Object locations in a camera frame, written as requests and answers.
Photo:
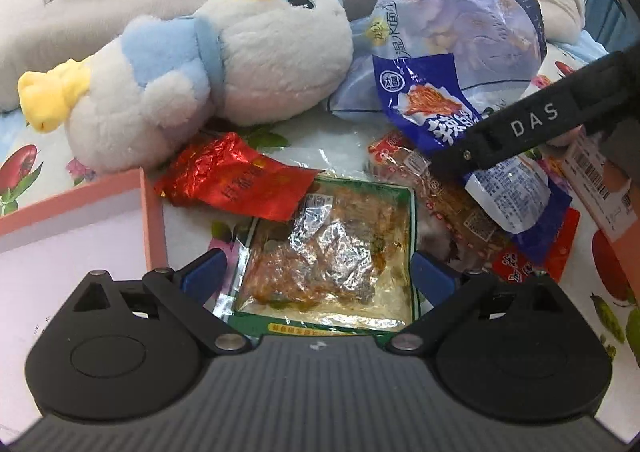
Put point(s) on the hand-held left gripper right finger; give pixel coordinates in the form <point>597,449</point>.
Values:
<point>432,279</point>

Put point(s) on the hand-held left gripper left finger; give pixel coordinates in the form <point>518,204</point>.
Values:
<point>205,274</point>

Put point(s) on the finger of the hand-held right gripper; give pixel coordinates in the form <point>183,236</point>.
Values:
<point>467,157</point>

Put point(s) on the deep orange cardboard box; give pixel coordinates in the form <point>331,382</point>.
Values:
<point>585,177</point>

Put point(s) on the blue snack packet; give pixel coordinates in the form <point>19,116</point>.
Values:
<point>415,97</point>

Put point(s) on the clear green-edged snack packet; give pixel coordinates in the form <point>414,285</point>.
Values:
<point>325,252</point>

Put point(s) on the shallow orange box lid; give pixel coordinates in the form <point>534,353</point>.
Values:
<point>60,252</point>

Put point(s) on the clear packet with red print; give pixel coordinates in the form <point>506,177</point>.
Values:
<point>440,212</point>

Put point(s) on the red foil packet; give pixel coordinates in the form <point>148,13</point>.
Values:
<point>235,177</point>

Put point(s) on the printed bed sheet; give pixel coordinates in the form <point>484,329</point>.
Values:
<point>340,147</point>

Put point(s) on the red packet with yellow print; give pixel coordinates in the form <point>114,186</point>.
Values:
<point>560,247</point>

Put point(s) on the clear blue plastic bag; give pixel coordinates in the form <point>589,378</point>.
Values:
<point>450,17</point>

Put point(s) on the white and blue plush toy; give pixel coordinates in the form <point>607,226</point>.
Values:
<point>250,57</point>

